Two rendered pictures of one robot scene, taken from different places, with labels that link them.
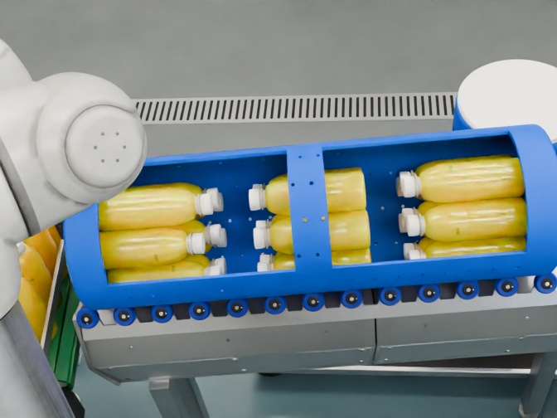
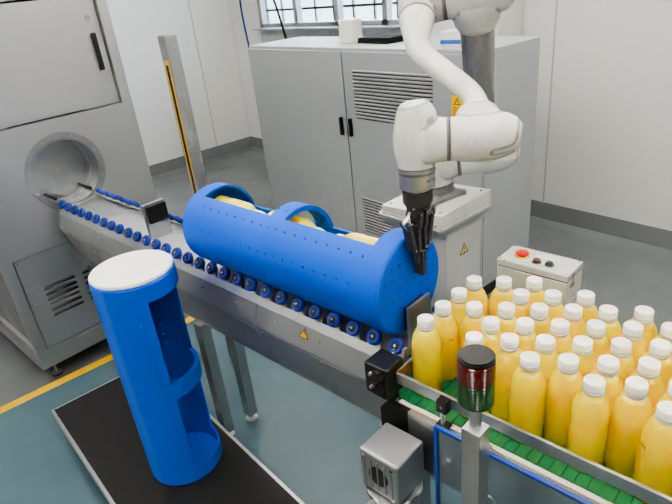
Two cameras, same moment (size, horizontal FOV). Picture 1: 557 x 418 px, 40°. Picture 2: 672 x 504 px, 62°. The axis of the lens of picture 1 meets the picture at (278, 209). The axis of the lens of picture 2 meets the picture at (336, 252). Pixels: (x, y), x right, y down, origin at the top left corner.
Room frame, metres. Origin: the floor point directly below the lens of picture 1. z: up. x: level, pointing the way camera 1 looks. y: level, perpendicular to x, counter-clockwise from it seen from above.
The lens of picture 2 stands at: (2.07, 1.07, 1.84)
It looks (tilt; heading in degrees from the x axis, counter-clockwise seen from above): 26 degrees down; 221
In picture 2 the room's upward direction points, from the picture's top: 6 degrees counter-clockwise
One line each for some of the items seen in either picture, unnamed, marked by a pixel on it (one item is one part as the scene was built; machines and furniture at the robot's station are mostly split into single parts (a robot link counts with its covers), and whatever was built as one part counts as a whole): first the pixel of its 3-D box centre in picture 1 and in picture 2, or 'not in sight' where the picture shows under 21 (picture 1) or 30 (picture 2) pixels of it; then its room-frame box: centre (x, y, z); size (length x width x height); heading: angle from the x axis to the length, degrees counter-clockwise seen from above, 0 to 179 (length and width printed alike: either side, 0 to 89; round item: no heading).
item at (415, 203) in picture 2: not in sight; (417, 205); (0.95, 0.40, 1.32); 0.08 x 0.07 x 0.09; 175
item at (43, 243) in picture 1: (37, 247); (443, 342); (1.04, 0.51, 1.00); 0.07 x 0.07 x 0.20
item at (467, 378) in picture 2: not in sight; (476, 368); (1.36, 0.75, 1.23); 0.06 x 0.06 x 0.04
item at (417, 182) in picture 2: not in sight; (416, 177); (0.95, 0.40, 1.39); 0.09 x 0.09 x 0.06
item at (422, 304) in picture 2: not in sight; (417, 319); (0.97, 0.40, 0.99); 0.10 x 0.02 x 0.12; 175
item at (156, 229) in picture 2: not in sight; (157, 219); (0.86, -0.93, 1.00); 0.10 x 0.04 x 0.15; 175
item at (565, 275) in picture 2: not in sight; (538, 275); (0.70, 0.62, 1.05); 0.20 x 0.10 x 0.10; 85
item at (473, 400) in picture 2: not in sight; (475, 389); (1.36, 0.75, 1.18); 0.06 x 0.06 x 0.05
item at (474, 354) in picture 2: not in sight; (475, 391); (1.36, 0.75, 1.18); 0.06 x 0.06 x 0.16
